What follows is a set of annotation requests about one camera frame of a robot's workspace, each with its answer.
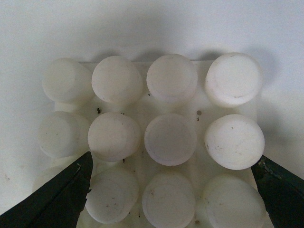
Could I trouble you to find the white studded base plate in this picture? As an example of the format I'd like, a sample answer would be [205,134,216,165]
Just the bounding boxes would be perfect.
[33,53,266,228]

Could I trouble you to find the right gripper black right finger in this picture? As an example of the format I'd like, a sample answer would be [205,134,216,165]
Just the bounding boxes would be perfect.
[251,155,304,228]

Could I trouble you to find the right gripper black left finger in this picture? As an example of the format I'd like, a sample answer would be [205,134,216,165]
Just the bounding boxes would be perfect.
[0,152,93,228]

